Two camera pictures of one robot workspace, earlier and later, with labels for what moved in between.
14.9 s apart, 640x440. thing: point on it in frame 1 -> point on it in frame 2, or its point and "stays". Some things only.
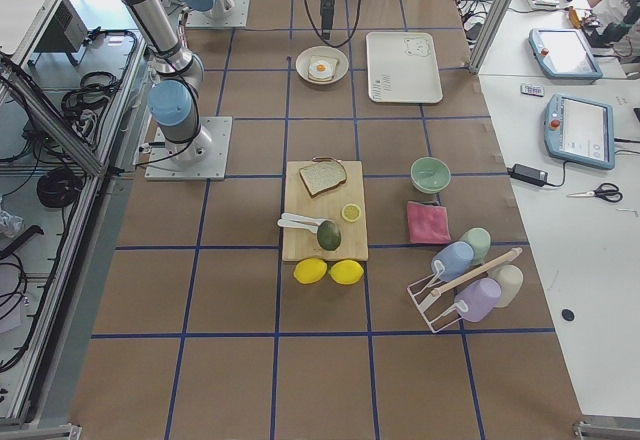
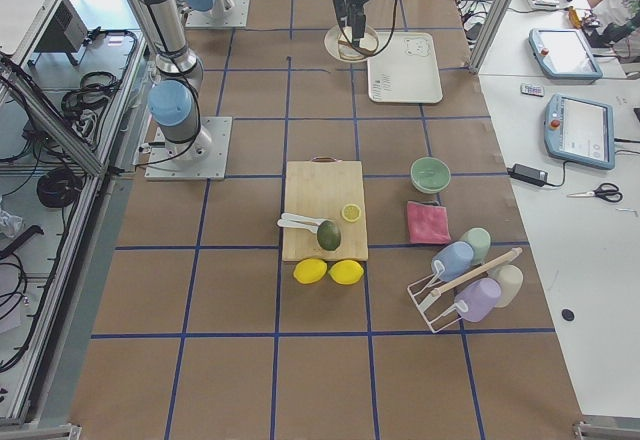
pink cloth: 428,223 stays
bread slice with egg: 321,68 -> 367,45
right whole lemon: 346,271 stays
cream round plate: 321,65 -> 338,42
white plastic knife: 304,219 stays
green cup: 481,241 stays
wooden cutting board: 299,244 stays
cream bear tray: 402,67 stays
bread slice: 323,174 -> 367,44
